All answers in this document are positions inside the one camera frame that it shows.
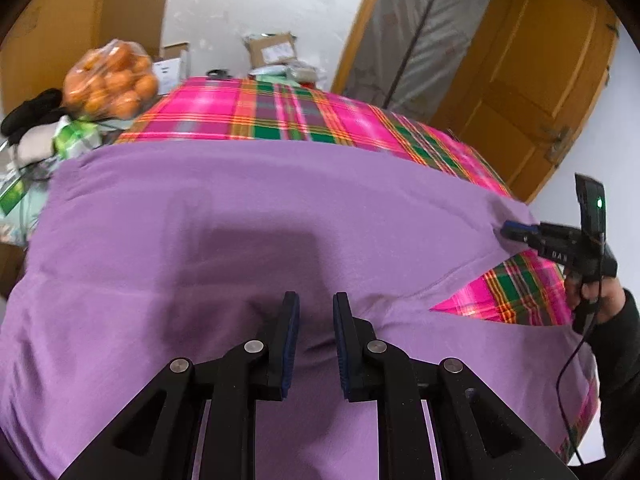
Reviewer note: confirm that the black clothing pile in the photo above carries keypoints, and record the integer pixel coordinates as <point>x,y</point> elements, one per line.
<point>44,109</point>

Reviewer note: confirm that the wooden wardrobe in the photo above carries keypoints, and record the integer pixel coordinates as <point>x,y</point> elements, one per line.
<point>49,36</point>

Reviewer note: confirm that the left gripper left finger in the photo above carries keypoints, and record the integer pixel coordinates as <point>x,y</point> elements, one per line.
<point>198,420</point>

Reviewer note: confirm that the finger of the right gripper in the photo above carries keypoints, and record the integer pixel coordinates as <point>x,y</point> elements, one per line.
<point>527,234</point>

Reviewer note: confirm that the pink plaid bed sheet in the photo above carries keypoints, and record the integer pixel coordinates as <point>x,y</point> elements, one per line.
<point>523,290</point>

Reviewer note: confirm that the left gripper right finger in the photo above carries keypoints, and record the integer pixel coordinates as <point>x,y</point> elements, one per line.
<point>434,420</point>

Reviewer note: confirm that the wooden door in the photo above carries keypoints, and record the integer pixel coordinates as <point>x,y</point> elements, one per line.
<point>527,85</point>

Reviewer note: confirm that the person's right hand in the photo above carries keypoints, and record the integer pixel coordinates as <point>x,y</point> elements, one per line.
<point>608,294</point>

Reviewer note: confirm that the bag of oranges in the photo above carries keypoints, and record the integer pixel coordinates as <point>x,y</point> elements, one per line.
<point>113,81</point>

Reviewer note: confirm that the purple fleece garment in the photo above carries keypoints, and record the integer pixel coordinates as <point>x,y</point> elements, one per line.
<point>145,254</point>

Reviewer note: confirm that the green white milk carton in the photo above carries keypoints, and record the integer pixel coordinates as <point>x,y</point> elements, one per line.
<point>13,191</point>

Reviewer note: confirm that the black sleeve right forearm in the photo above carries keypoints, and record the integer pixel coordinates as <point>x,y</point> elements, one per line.
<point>615,345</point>

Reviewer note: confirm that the white product box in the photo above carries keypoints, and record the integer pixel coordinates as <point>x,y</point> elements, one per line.
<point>172,66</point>

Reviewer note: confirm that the cardboard box with label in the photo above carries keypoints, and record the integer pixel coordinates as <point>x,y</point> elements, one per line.
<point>273,49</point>

